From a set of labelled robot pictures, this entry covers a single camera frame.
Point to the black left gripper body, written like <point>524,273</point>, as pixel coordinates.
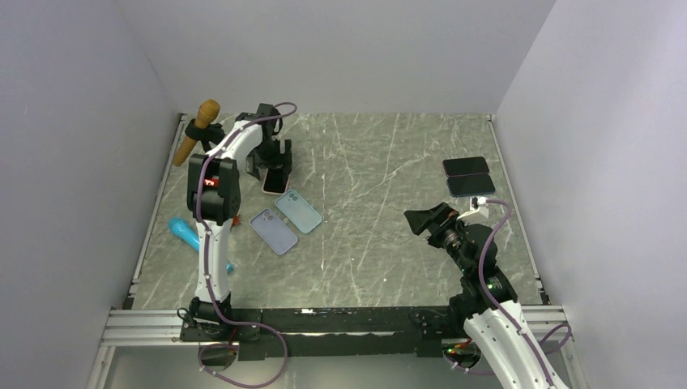
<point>269,156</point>

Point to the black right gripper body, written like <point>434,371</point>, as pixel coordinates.
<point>450,235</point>

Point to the black phone blue edge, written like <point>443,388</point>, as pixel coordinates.
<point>472,185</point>

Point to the light blue phone case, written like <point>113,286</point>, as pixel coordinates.
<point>299,211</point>

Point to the dark magenta phone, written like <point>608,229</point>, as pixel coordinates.
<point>467,166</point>

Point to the lavender phone case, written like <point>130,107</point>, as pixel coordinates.
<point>276,234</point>

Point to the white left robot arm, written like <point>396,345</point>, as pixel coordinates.
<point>216,160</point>

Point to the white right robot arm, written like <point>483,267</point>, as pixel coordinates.
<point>486,318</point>

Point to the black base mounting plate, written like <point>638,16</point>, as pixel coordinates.
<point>258,334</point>

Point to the blue marker pen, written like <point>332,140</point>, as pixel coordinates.
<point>181,229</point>

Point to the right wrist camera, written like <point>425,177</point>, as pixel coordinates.
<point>479,207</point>

